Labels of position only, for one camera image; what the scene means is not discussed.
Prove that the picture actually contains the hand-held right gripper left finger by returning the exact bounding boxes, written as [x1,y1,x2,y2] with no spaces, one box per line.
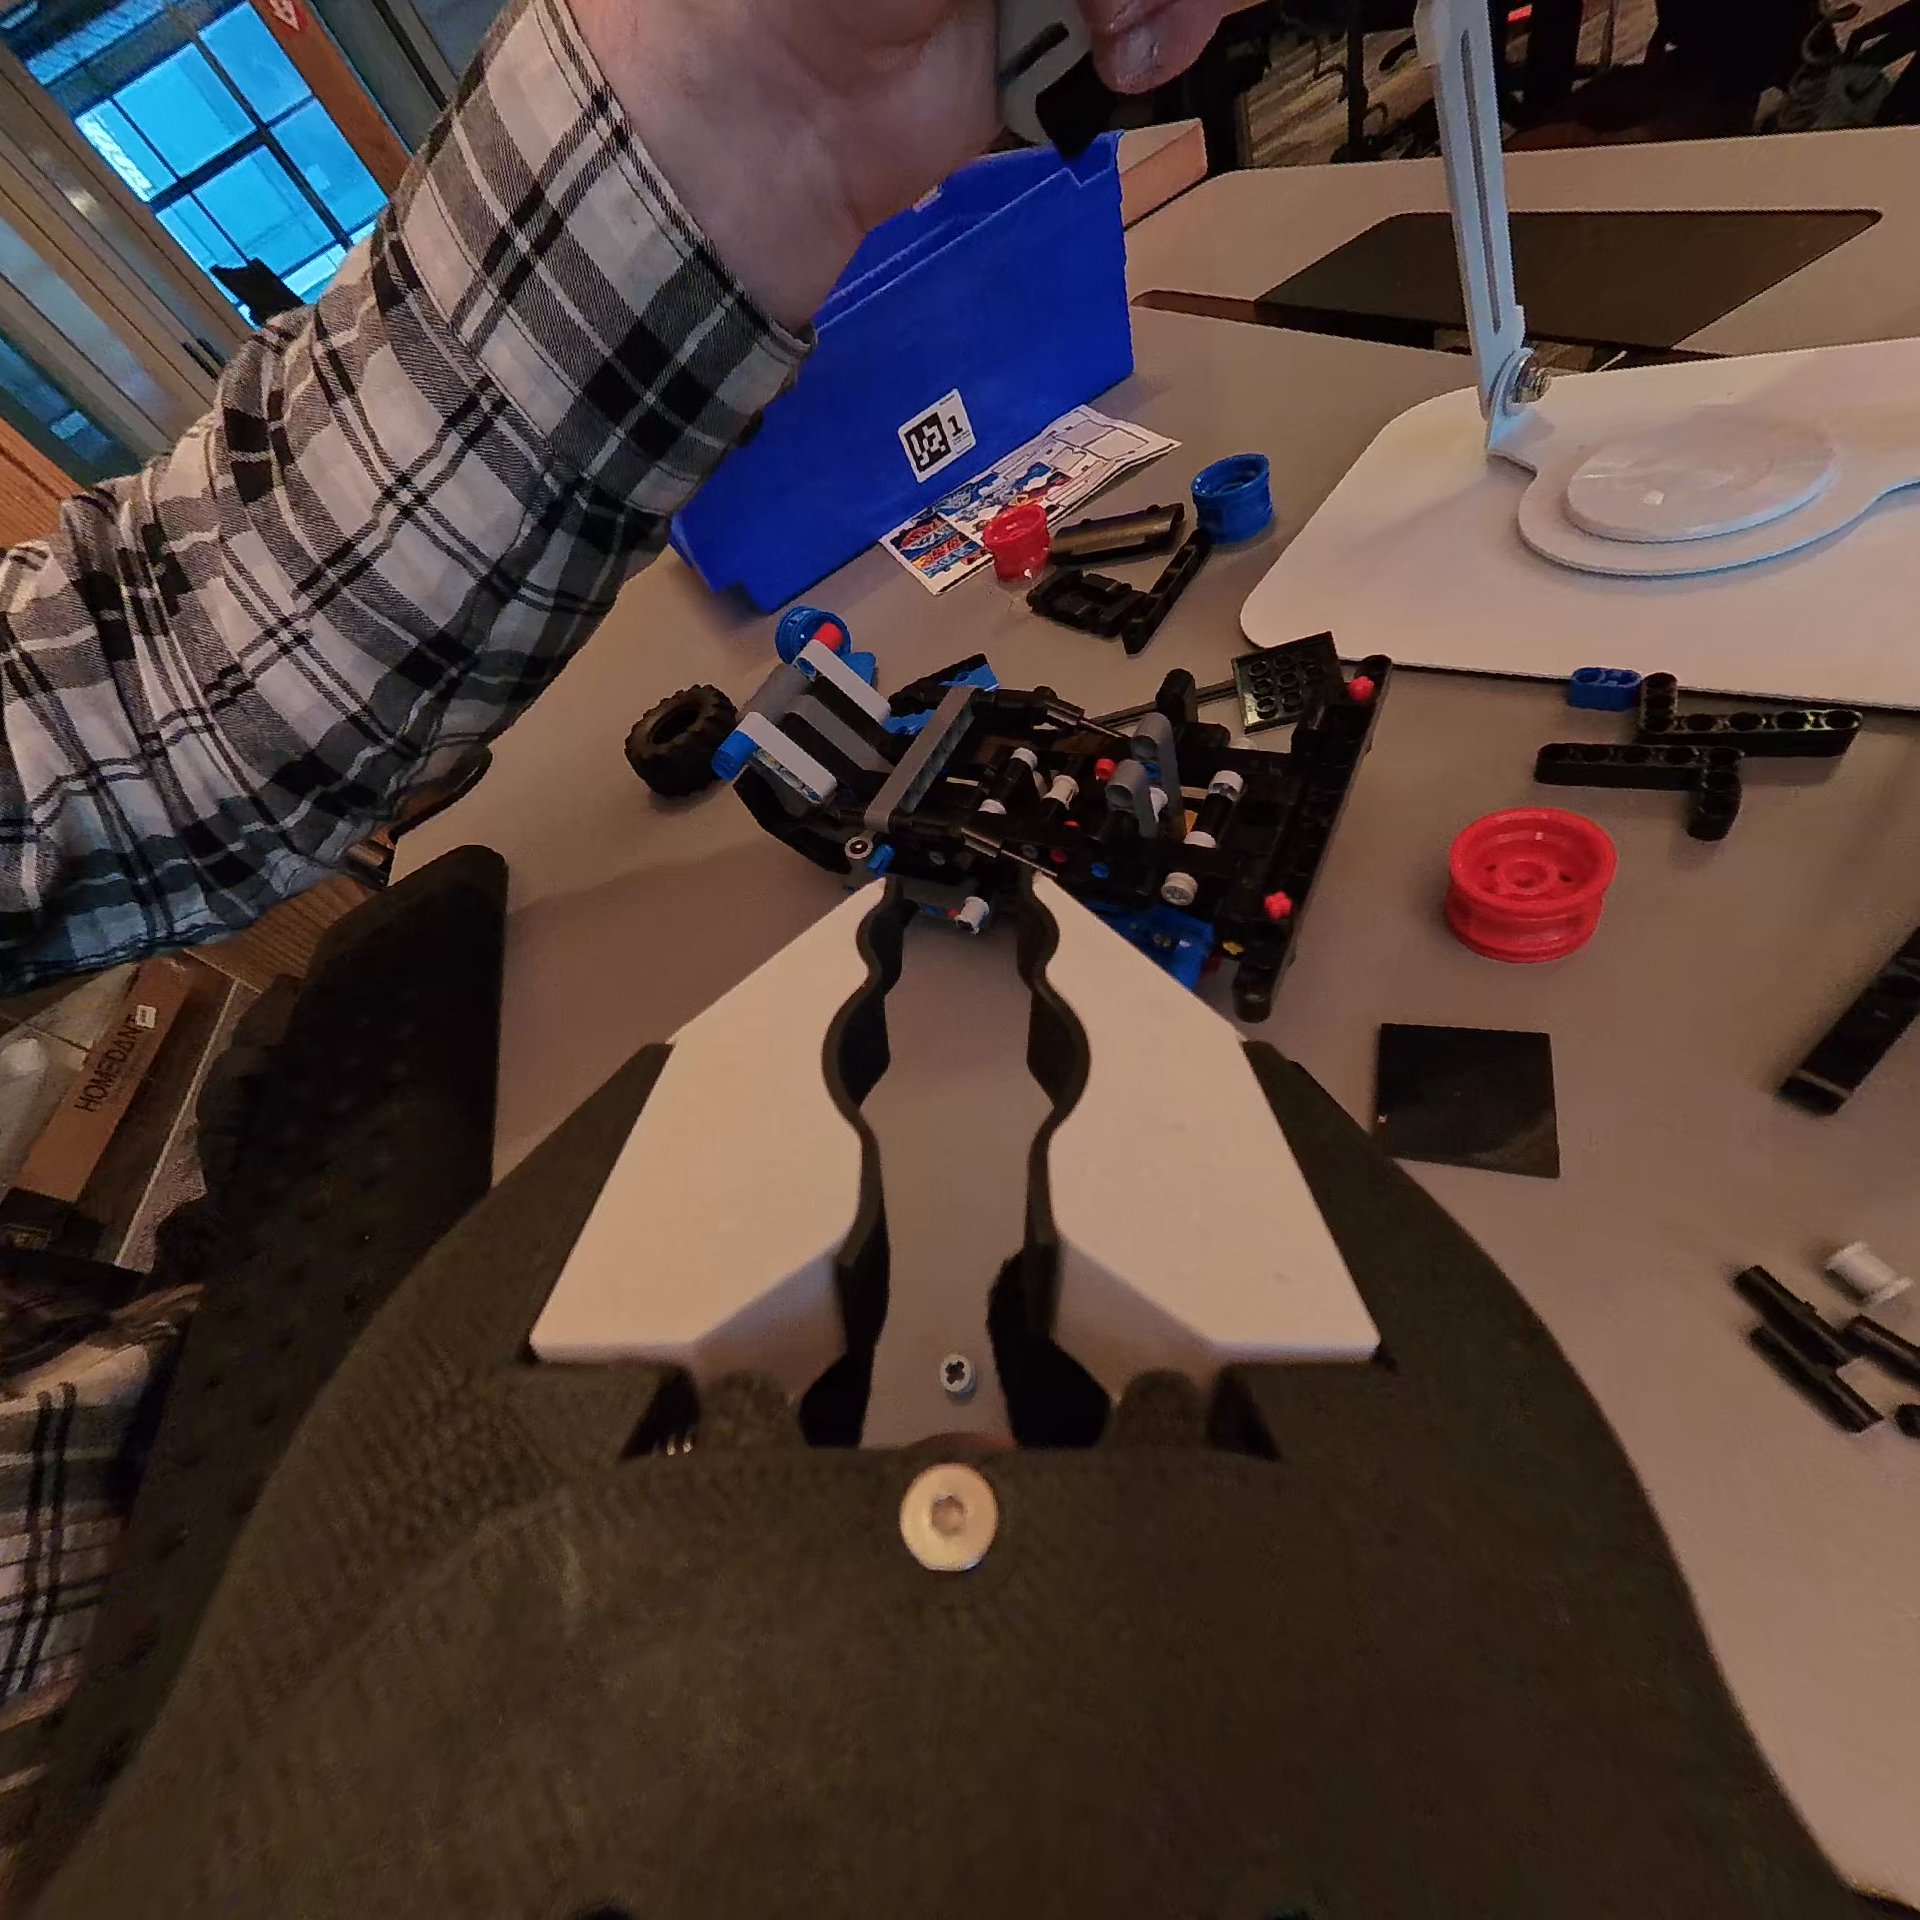
[525,875,909,1452]

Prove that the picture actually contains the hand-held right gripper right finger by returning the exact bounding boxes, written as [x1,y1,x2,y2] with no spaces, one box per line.
[985,875,1383,1452]

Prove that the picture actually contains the brick-built toy truck chassis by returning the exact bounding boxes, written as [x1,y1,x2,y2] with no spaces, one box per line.
[713,605,1398,1026]

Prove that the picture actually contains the small connector pins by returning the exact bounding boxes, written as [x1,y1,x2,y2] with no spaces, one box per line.
[1731,1239,1920,1441]

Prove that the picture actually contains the person's left forearm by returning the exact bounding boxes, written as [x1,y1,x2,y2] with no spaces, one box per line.
[0,0,818,997]

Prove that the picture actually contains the person's left hand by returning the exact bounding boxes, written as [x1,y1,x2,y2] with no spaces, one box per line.
[598,0,1255,329]

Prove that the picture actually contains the black square panel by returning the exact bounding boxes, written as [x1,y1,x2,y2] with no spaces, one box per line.
[1374,1022,1562,1182]

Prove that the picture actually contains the blue tagged storage bin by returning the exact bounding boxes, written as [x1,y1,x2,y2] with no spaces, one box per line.
[668,126,1129,616]

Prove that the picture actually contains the large red wheel rim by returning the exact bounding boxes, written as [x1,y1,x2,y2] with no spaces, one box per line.
[1442,806,1621,967]

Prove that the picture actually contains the black toy tyre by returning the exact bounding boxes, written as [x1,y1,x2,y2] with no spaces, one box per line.
[627,687,742,799]

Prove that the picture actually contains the blue wheel rim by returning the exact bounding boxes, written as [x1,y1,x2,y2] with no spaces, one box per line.
[1187,454,1276,544]

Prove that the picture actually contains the black cylinder piece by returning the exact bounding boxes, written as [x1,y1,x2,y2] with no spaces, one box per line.
[1049,503,1187,567]

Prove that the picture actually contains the thin black beam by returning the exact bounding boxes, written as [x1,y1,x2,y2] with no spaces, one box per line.
[1122,529,1213,655]

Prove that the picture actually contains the brown cardboard box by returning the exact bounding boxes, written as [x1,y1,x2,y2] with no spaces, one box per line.
[0,957,203,1253]

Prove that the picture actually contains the white book stand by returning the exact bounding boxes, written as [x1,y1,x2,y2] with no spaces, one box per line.
[1240,0,1920,714]

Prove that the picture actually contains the long black beam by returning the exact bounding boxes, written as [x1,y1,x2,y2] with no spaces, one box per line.
[1775,932,1920,1118]

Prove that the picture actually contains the black joined angle beams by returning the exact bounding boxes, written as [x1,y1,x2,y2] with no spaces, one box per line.
[1531,673,1865,842]

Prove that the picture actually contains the black frame piece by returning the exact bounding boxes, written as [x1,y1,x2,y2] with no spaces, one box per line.
[1026,567,1155,641]

